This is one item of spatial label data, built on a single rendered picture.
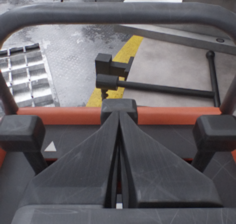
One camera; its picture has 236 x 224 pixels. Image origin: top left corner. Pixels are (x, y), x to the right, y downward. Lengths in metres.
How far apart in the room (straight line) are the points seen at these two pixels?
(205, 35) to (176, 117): 1.14
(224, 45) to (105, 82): 0.66
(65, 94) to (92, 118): 1.23
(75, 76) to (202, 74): 0.84
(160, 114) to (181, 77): 0.87
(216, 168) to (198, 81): 0.88
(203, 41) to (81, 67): 0.83
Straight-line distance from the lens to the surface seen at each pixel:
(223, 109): 0.20
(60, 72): 1.60
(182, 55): 1.20
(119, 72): 1.11
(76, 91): 1.42
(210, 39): 1.29
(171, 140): 0.19
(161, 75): 1.04
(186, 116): 0.20
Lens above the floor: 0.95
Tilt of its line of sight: 47 degrees down
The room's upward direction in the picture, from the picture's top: straight up
